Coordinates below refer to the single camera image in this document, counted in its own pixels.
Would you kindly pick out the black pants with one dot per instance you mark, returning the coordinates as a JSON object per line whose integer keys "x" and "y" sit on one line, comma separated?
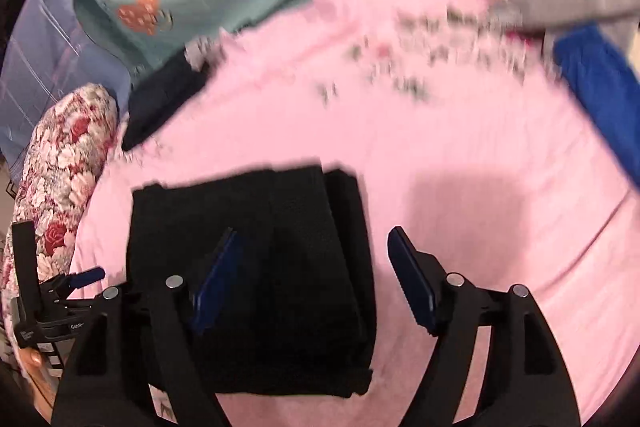
{"x": 300, "y": 232}

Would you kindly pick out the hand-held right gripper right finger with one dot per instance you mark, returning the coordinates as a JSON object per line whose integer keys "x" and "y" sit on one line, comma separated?
{"x": 412, "y": 272}

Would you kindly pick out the blue checked cloth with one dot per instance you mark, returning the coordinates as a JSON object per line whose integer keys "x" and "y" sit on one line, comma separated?
{"x": 50, "y": 57}

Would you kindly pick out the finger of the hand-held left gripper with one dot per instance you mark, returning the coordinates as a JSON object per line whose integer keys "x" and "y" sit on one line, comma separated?
{"x": 82, "y": 278}

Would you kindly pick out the dark navy cloth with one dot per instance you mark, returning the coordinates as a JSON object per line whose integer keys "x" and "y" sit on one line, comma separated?
{"x": 160, "y": 102}

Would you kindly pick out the floral quilt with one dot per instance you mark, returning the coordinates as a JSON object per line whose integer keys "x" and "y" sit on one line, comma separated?
{"x": 65, "y": 157}

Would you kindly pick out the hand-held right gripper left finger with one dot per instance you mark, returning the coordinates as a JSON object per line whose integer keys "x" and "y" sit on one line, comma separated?
{"x": 220, "y": 272}

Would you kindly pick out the pink blanket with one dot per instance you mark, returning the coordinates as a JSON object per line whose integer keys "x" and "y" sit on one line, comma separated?
{"x": 475, "y": 132}

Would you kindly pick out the person's left hand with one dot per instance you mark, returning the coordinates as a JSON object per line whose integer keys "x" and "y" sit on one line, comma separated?
{"x": 36, "y": 359}

